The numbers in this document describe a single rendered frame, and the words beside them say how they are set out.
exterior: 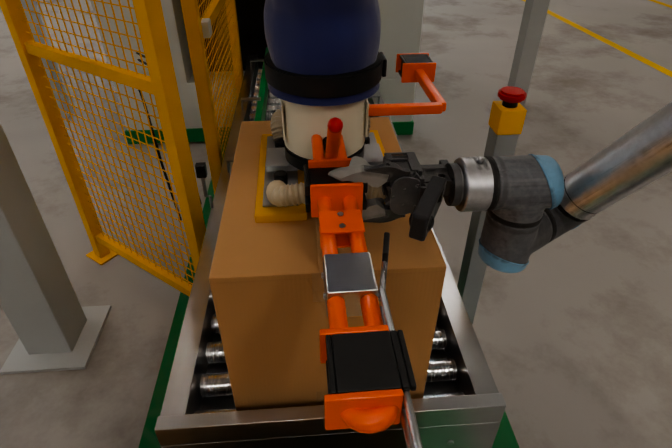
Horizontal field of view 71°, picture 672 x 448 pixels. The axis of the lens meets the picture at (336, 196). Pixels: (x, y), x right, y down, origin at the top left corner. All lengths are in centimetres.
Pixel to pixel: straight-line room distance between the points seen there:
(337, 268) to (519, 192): 34
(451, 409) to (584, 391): 98
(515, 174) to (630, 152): 17
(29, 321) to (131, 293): 42
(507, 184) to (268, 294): 43
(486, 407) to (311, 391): 36
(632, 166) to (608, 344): 139
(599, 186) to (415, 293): 35
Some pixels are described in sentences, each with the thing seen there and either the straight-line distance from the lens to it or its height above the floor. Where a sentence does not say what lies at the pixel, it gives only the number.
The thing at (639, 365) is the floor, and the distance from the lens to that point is 216.
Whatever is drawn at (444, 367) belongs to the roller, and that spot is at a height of 55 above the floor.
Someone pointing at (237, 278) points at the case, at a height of 95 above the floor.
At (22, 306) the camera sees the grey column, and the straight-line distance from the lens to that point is 198.
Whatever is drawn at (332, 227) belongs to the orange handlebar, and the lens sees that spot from 66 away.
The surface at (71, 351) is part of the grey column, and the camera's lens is 211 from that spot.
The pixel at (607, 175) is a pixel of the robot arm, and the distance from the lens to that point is 88.
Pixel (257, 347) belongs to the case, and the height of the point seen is 77.
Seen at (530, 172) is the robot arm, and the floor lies 111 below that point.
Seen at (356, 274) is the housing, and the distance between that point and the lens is 59.
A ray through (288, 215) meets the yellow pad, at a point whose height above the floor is 96.
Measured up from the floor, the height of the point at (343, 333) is 110.
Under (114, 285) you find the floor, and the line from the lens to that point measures 233.
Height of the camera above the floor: 150
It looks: 34 degrees down
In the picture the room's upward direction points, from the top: straight up
